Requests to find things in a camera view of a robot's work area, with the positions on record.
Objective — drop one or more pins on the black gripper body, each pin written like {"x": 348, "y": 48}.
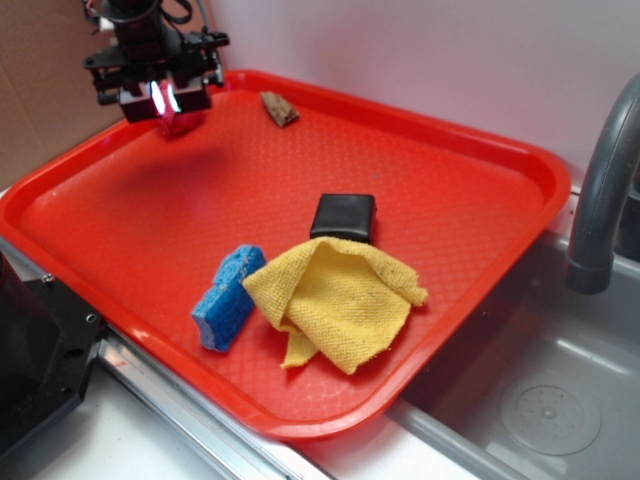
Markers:
{"x": 181, "y": 57}

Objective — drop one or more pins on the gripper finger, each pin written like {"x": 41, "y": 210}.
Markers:
{"x": 137, "y": 108}
{"x": 192, "y": 98}

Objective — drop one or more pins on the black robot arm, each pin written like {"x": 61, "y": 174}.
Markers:
{"x": 140, "y": 22}

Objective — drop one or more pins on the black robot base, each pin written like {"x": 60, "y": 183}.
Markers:
{"x": 49, "y": 339}

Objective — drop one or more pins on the brown wood chip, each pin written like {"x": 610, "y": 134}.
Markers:
{"x": 281, "y": 111}

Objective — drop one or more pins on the cardboard panel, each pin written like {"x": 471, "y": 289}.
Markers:
{"x": 48, "y": 101}

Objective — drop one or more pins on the red plastic tray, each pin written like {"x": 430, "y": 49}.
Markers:
{"x": 137, "y": 224}

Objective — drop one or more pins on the black square block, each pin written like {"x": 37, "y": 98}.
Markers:
{"x": 345, "y": 216}

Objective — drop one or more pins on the blue sponge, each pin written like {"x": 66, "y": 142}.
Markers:
{"x": 223, "y": 311}

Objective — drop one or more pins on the yellow cloth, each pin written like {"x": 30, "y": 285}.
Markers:
{"x": 343, "y": 299}

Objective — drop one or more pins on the grey faucet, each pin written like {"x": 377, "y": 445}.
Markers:
{"x": 606, "y": 221}

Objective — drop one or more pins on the grey sink basin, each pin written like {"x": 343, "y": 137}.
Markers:
{"x": 539, "y": 382}

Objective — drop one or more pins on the metal rail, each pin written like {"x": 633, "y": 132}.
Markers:
{"x": 139, "y": 421}

